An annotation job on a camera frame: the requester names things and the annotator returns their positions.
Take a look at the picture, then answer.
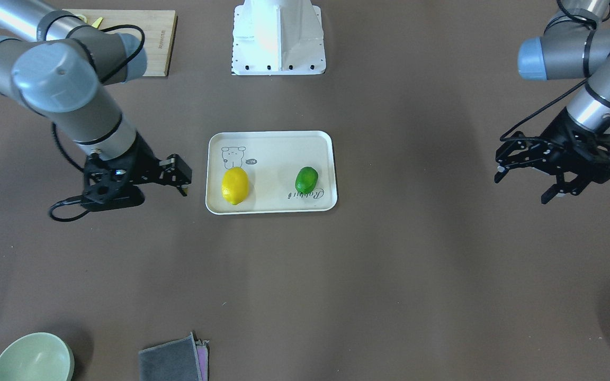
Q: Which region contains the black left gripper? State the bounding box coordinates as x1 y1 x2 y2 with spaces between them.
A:
494 110 610 205

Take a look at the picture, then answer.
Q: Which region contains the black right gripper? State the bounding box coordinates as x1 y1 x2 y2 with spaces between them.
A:
82 134 193 212

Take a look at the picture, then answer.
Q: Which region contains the yellow lemon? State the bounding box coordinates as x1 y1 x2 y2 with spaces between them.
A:
222 167 250 205

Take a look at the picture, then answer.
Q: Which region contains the green lime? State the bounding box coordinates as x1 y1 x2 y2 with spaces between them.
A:
294 166 319 195

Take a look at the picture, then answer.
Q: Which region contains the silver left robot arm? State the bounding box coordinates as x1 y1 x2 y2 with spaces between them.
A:
494 1 610 204

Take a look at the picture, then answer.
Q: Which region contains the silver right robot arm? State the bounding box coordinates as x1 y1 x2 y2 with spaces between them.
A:
0 1 193 221

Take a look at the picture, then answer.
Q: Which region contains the white rabbit print tray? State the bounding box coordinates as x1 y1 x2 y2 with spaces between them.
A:
205 131 337 215

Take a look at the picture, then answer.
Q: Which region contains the bamboo cutting board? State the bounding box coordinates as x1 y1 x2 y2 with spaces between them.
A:
66 8 177 77

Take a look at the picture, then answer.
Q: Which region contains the grey folded cloth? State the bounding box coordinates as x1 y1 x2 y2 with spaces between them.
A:
138 332 210 380

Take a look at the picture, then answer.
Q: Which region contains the yellow plastic knife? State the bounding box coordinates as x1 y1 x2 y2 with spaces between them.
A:
91 16 104 29

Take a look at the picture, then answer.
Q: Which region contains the light green bowl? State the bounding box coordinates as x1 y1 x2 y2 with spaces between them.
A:
0 332 75 380

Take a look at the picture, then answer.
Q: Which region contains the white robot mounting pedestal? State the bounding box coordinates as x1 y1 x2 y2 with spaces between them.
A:
231 1 327 76

